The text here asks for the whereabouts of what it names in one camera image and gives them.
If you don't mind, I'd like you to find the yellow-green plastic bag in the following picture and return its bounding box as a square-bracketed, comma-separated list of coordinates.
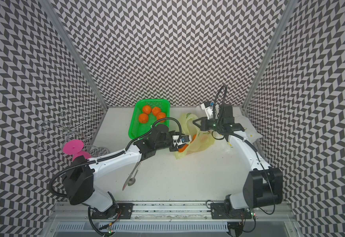
[174, 113, 215, 160]

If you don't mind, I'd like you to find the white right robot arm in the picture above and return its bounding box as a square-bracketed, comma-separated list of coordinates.
[193, 102, 283, 209]

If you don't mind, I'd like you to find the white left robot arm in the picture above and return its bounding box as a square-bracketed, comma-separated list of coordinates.
[48, 124, 188, 212]

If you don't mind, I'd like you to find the green plastic basket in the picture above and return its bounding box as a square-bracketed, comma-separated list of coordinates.
[128, 99, 170, 139]

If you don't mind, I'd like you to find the white printed plastic bag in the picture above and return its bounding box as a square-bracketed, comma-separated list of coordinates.
[232, 107, 263, 143]

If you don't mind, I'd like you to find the metal spoon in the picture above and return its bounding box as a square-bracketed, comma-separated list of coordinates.
[126, 169, 139, 186]

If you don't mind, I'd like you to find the metal knife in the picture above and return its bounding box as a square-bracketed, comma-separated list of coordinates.
[122, 162, 142, 191]

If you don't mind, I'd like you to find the pink plastic cup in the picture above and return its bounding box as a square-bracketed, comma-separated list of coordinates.
[63, 139, 92, 160]

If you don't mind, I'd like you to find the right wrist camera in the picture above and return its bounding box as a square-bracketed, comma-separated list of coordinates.
[200, 101, 214, 119]

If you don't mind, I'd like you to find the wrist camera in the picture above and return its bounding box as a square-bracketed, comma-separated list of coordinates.
[200, 101, 214, 119]
[172, 135, 192, 149]

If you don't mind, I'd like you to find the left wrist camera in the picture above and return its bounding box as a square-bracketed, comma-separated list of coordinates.
[172, 135, 192, 149]

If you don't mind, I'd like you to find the metal wire rack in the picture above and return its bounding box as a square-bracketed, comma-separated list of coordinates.
[36, 109, 93, 153]

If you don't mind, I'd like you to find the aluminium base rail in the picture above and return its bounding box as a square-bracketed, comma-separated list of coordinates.
[41, 200, 303, 237]

